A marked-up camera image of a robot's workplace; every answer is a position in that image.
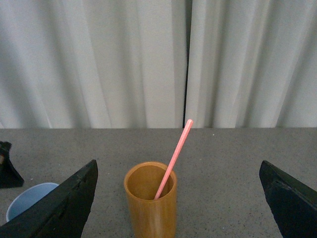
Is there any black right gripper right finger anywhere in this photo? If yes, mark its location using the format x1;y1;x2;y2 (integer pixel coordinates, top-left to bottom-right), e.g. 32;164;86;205
259;161;317;238

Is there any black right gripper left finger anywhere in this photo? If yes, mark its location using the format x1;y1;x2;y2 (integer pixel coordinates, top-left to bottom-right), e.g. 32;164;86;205
0;160;98;238

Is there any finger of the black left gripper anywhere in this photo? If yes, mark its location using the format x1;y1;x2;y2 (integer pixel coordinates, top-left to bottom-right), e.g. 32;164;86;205
0;141;24;188

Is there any blue plastic cup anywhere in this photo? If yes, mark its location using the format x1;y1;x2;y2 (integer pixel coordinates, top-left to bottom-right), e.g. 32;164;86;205
6;182;59;222

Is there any brown bamboo holder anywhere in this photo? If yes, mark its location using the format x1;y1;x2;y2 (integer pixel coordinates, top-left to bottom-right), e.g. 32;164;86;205
124;162;177;238

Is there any white curtain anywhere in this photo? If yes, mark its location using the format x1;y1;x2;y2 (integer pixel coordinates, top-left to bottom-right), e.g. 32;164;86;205
0;0;317;128

